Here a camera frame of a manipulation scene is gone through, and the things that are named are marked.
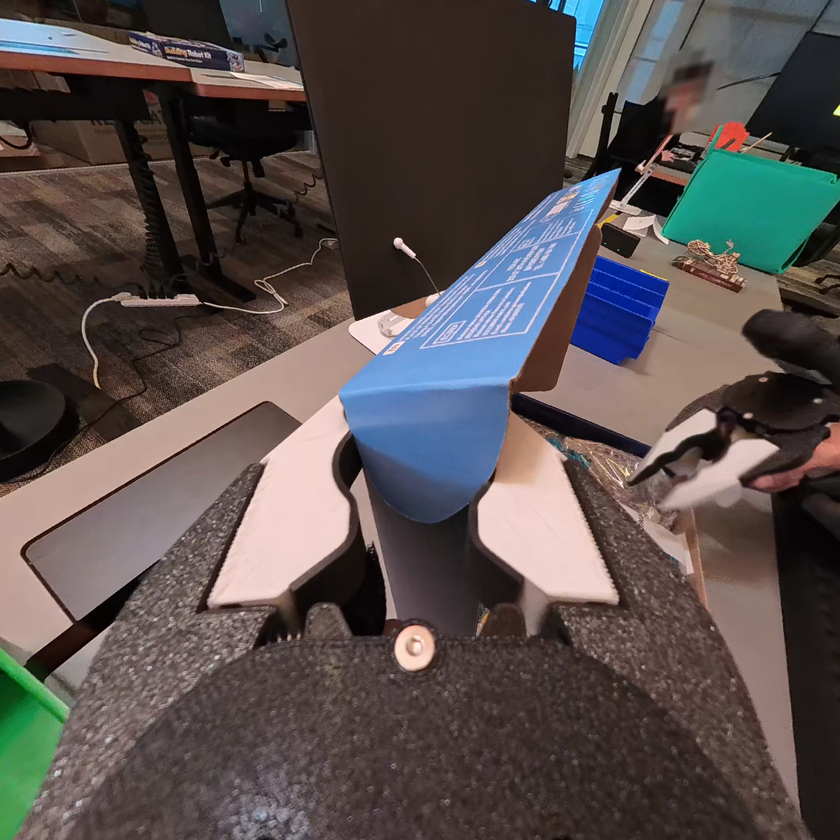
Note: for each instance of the person's right hand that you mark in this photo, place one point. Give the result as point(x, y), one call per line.
point(807, 466)

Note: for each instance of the blue robot kit box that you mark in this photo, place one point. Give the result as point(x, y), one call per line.
point(433, 407)
point(190, 51)

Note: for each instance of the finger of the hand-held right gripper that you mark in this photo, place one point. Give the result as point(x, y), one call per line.
point(728, 469)
point(679, 443)

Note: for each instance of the black display board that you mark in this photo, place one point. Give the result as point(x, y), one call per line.
point(794, 85)

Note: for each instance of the blue plastic bin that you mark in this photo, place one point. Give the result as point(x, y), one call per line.
point(617, 315)

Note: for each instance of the wooden top desk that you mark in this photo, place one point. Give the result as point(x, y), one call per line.
point(65, 62)

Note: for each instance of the white paper sheet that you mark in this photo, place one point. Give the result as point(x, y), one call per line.
point(646, 226)

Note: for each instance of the wooden model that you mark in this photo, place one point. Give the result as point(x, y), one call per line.
point(709, 266)

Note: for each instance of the white desk stand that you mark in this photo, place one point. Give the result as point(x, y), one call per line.
point(380, 328)
point(646, 177)

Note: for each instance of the small black box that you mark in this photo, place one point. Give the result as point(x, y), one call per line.
point(620, 239)

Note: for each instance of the clear bag of blue parts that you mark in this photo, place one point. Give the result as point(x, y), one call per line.
point(604, 459)

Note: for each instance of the brown cardboard box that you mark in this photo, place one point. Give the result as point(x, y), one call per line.
point(85, 141)

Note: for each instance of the black office chair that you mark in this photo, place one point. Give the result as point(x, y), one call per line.
point(249, 138)

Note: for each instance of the clear labelled parts bag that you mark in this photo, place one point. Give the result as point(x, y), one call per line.
point(663, 538)

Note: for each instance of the white power strip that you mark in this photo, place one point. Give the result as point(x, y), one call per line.
point(161, 300)

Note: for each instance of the green plastic bin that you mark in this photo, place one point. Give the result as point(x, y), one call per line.
point(26, 754)

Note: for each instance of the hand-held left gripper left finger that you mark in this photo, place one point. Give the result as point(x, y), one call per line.
point(275, 525)

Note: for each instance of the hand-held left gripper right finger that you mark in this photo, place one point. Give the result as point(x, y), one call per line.
point(551, 538)

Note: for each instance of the teal folder stand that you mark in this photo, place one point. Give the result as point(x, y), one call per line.
point(748, 210)

